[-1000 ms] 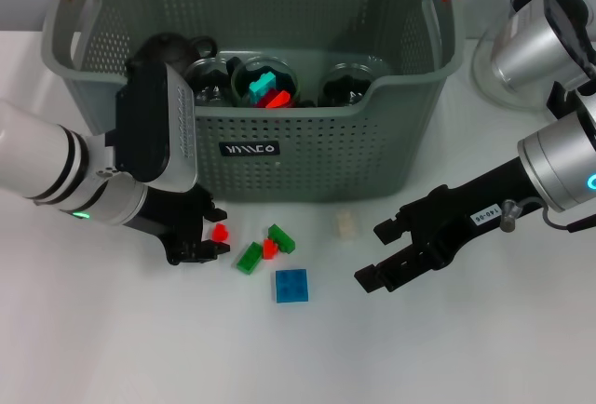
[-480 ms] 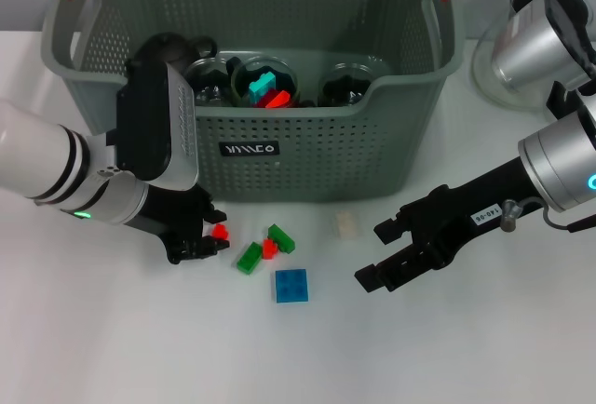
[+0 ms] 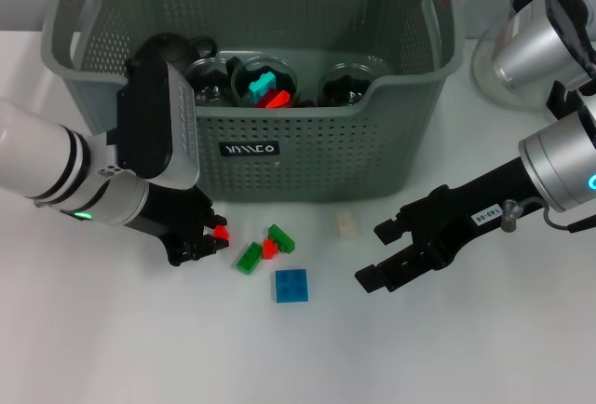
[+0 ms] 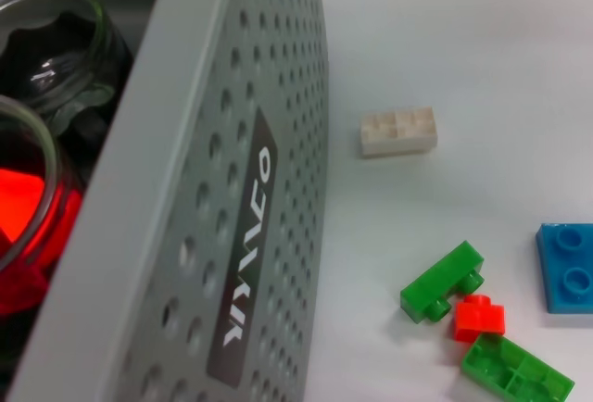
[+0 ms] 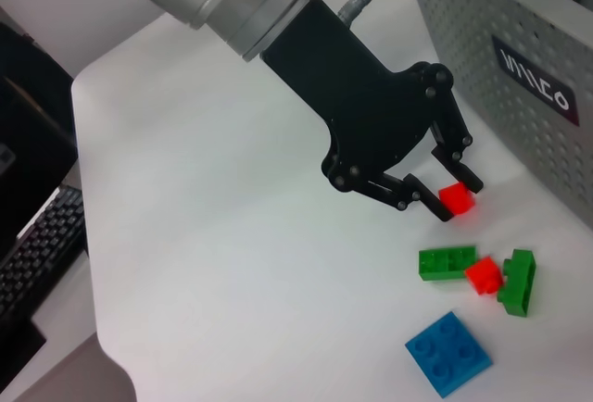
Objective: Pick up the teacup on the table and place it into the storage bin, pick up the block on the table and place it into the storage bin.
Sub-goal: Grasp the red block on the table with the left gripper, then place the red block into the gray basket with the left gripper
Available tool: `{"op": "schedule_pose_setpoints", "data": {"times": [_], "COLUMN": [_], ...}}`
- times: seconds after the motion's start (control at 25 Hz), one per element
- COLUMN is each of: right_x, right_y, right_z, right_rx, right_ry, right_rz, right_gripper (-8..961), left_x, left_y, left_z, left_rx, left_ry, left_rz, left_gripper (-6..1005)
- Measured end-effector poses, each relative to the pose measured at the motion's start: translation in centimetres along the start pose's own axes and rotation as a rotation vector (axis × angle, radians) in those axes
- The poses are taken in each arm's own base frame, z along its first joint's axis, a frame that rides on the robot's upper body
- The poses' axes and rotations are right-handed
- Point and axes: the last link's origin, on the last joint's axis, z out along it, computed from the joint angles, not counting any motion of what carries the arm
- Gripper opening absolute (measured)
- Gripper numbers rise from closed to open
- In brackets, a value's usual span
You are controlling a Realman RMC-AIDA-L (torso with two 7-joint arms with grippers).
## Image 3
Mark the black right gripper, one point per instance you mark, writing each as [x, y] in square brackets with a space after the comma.
[465, 208]

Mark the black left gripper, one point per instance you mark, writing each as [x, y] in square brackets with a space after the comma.
[177, 218]

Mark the small red building brick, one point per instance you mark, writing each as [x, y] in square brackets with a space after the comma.
[269, 249]
[223, 232]

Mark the cream long building brick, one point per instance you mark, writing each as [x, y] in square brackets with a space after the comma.
[345, 224]

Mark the blue square building plate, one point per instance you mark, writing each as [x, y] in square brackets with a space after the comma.
[291, 286]

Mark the dark red curved brick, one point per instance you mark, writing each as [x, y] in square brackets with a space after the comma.
[266, 99]

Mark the bright red slope brick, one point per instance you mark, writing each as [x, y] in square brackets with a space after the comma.
[279, 100]

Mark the teal square building plate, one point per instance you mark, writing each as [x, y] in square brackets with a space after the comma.
[258, 87]

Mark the grey-green perforated storage bin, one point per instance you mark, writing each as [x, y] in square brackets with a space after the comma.
[326, 166]

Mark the small green building brick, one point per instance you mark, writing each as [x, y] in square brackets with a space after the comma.
[249, 259]

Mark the long green building brick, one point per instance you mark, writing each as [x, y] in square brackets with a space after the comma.
[281, 238]

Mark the black clay teapot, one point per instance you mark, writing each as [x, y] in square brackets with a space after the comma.
[200, 45]

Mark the glass pitcher black lid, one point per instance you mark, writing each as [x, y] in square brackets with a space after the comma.
[484, 73]

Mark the left wrist camera housing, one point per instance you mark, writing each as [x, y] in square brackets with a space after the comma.
[149, 120]

